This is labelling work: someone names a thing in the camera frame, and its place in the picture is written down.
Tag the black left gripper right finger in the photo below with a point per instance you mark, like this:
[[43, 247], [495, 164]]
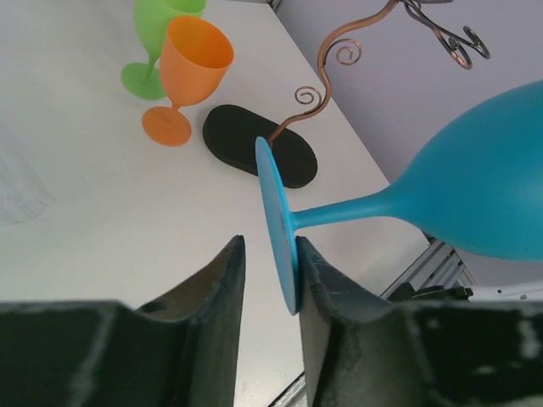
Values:
[[362, 350]]

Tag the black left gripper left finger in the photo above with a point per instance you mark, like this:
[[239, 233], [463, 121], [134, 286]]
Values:
[[180, 349]]

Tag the blue plastic wine glass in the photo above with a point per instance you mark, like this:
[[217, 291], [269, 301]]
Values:
[[477, 185]]

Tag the clear upside-down glass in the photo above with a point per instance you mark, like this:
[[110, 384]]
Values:
[[24, 194]]

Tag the orange plastic wine glass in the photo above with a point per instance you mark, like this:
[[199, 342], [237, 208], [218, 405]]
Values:
[[195, 57]]

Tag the green plastic wine glass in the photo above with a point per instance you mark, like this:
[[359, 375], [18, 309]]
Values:
[[151, 19]]

